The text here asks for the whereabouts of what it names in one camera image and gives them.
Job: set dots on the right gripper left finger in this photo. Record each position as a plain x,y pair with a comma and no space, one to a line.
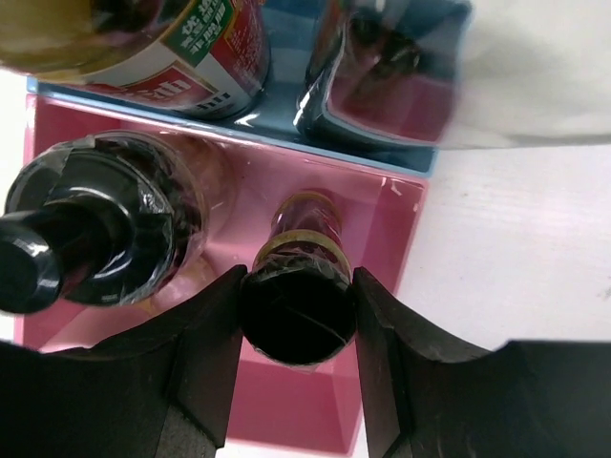
161,389

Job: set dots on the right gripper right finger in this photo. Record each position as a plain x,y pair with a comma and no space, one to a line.
428,393

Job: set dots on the small dark spice jar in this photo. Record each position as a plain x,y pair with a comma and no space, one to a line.
295,305

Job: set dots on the large black lid spice jar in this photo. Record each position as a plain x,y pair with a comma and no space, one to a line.
110,219

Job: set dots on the gold spout glass bottle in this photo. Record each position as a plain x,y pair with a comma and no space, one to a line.
459,74

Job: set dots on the black cap sauce bottle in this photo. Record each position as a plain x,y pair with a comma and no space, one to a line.
207,59

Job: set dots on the pink plastic bin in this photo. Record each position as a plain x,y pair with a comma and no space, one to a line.
174,289

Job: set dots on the blue plastic bin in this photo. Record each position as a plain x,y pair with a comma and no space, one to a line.
290,28

